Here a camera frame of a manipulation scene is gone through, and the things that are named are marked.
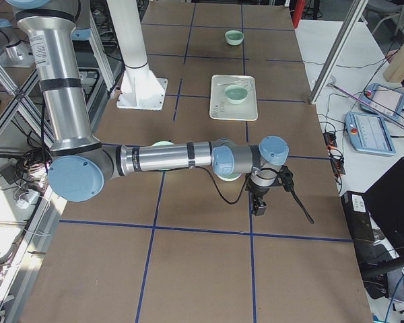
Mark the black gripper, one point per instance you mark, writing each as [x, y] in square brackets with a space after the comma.
[258, 193]

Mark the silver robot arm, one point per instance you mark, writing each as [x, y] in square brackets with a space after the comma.
[82, 164]

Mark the black computer box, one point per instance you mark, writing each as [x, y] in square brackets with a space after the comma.
[357, 217]

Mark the cream bear serving tray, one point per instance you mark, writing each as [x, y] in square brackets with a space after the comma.
[221, 109]

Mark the green bowl on tray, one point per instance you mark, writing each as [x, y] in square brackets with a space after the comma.
[235, 94]

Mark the green bowl with ice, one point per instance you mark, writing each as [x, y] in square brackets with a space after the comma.
[161, 143]

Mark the white plastic spoon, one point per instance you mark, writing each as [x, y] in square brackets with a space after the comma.
[237, 82]

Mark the black laptop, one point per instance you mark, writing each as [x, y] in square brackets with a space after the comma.
[385, 202]

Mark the blue teach pendant near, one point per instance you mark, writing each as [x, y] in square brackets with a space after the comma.
[368, 133]

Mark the blue teach pendant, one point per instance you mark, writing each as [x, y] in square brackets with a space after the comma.
[384, 99]
[368, 133]

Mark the blue teach pendant far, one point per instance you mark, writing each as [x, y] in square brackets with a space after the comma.
[384, 99]

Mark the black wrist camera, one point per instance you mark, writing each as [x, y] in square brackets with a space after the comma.
[285, 177]

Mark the white camera stand column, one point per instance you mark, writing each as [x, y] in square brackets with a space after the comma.
[140, 88]

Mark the aluminium frame post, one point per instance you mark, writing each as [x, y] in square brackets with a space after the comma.
[352, 17]

